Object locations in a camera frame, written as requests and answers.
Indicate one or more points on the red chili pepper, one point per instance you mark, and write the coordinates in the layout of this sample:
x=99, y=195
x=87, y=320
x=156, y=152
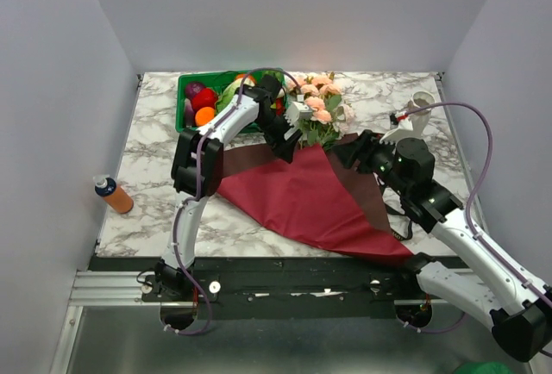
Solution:
x=279, y=107

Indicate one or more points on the red paper bouquet wrap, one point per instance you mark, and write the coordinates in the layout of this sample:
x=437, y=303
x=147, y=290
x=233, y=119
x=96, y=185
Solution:
x=313, y=200

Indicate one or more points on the red bell pepper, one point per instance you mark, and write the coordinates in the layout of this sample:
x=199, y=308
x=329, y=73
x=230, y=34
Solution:
x=205, y=98

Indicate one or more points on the aluminium frame rail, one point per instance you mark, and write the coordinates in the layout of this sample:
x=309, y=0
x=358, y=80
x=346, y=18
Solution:
x=102, y=289

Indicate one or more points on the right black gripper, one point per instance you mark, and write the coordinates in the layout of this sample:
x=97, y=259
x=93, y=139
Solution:
x=362, y=147

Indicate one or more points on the green plastic basket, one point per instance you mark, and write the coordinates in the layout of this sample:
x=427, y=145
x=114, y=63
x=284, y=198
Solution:
x=217, y=81

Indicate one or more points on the green object at bottom edge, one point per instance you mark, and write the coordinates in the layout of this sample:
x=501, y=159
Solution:
x=483, y=368

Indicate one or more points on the purple eggplant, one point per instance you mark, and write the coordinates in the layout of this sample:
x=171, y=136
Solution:
x=189, y=114

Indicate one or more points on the small orange at basket back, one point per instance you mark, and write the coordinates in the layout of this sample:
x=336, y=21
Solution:
x=244, y=75

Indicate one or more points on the black ribbon with gold text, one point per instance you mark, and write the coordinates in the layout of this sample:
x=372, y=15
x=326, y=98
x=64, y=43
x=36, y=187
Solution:
x=401, y=225

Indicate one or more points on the purple onion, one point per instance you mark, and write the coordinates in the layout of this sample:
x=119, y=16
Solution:
x=193, y=88

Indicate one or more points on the green bell pepper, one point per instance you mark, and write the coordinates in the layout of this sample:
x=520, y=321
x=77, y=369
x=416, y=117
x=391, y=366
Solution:
x=275, y=74

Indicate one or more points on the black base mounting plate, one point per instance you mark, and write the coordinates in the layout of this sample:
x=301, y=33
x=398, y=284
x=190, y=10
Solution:
x=268, y=289

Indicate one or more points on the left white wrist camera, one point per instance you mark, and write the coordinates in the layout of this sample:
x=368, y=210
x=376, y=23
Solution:
x=296, y=112

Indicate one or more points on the orange fruit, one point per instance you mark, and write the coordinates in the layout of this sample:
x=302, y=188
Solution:
x=204, y=115

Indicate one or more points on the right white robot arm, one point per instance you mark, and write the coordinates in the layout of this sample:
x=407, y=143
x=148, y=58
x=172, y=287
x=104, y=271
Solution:
x=513, y=303

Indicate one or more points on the orange bottle with blue cap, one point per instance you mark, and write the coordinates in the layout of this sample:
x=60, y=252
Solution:
x=113, y=194

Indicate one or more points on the white ribbed ceramic vase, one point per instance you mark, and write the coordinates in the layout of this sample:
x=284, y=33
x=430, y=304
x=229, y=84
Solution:
x=420, y=120

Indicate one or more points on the pink artificial flowers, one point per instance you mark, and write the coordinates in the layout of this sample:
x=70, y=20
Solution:
x=331, y=115

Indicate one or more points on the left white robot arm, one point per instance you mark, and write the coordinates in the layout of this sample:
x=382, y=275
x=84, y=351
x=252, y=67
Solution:
x=197, y=170

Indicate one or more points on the green cabbage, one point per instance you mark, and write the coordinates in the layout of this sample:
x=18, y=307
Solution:
x=227, y=95

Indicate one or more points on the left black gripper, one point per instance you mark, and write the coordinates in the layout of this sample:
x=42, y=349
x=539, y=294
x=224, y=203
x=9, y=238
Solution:
x=284, y=149

